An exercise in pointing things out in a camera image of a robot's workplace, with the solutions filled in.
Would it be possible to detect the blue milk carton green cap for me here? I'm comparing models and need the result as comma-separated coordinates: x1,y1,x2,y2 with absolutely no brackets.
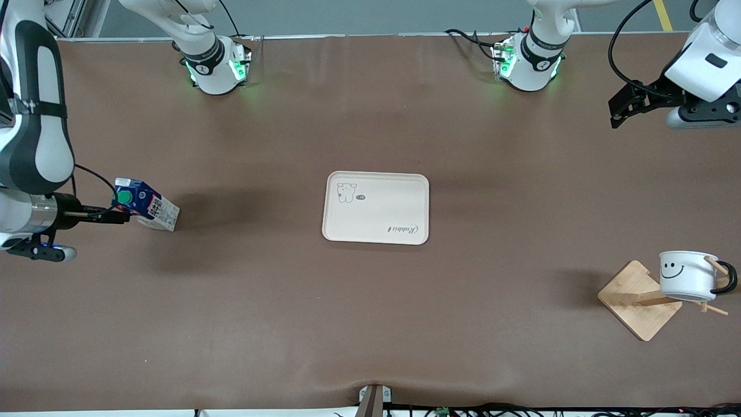
113,178,180,232

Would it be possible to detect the white smiley mug black handle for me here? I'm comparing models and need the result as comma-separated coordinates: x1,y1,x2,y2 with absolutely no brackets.
659,250,738,303

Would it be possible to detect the brown table cover mat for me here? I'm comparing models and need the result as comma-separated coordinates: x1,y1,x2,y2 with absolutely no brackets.
0,34,741,412

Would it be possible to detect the wooden mug rack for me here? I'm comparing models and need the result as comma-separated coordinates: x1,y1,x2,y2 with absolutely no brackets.
597,257,731,342

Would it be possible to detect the beige plastic tray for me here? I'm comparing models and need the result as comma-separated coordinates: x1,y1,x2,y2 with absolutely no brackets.
321,171,430,246

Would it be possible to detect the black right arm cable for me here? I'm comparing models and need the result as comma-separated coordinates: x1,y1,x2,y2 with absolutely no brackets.
72,164,119,208

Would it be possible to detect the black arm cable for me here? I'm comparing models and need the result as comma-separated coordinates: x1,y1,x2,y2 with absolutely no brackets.
72,164,119,208
608,0,666,98

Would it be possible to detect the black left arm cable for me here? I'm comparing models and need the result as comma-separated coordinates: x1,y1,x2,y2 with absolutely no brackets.
608,0,666,98

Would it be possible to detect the black base power cable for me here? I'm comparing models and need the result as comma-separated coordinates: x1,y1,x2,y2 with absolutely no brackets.
445,29,510,61
217,0,255,42

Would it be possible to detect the aluminium frame profile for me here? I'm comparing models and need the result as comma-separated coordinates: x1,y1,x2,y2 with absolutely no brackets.
43,0,111,39

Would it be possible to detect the metal table edge bracket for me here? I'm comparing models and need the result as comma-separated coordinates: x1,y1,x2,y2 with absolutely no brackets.
356,384,393,417

